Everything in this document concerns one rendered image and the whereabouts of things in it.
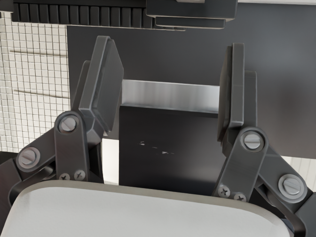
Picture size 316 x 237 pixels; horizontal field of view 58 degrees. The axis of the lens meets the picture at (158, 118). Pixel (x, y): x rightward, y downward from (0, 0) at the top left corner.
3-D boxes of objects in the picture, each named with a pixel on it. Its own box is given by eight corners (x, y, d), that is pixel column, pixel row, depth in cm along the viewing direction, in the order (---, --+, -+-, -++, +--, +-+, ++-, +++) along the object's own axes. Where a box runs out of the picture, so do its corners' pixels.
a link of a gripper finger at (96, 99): (38, 181, 14) (71, 67, 17) (101, 188, 14) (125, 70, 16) (1, 165, 11) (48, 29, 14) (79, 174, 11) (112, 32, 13)
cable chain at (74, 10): (186, 9, 55) (185, 30, 56) (187, 11, 61) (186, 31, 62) (9, 2, 60) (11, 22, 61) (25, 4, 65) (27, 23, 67)
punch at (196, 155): (252, 90, 21) (236, 203, 24) (248, 85, 23) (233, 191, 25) (119, 81, 22) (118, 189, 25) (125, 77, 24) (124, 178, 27)
